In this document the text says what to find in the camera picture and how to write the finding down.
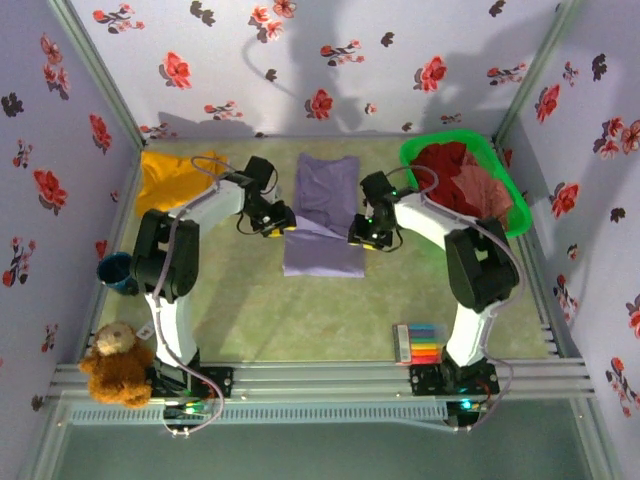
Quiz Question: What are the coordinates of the purple printed t-shirt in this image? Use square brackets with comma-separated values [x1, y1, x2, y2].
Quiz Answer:
[282, 152, 367, 279]

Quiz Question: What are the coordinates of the dark red t-shirt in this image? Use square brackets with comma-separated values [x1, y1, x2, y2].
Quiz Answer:
[410, 141, 484, 221]

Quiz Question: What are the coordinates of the green plastic basket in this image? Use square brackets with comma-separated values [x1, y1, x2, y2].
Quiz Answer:
[398, 128, 532, 239]

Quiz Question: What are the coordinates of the yellow folded t-shirt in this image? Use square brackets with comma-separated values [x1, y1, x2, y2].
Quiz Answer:
[134, 149, 229, 216]

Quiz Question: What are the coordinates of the pack of coloured markers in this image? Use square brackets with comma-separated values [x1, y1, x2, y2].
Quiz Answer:
[392, 322, 450, 366]

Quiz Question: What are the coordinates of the dark blue cup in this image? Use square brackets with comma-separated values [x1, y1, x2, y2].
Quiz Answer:
[96, 251, 139, 297]

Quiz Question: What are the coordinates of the brown teddy bear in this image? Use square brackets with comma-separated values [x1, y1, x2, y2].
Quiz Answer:
[78, 321, 156, 407]

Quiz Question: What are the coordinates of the grey aluminium rail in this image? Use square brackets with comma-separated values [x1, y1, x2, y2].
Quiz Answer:
[47, 362, 596, 401]

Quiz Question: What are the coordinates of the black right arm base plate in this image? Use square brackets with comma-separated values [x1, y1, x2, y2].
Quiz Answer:
[408, 363, 501, 397]

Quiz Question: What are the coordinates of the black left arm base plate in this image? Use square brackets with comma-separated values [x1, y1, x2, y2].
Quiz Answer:
[147, 357, 235, 400]

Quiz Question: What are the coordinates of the grey slotted cable duct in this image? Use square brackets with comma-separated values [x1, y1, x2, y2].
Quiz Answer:
[67, 402, 449, 426]

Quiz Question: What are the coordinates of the grey right arm cable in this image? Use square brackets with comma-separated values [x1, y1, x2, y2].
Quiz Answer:
[384, 164, 526, 434]

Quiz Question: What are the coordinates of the grey aluminium corner post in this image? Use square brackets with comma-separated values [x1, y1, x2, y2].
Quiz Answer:
[497, 0, 587, 139]
[46, 0, 146, 149]

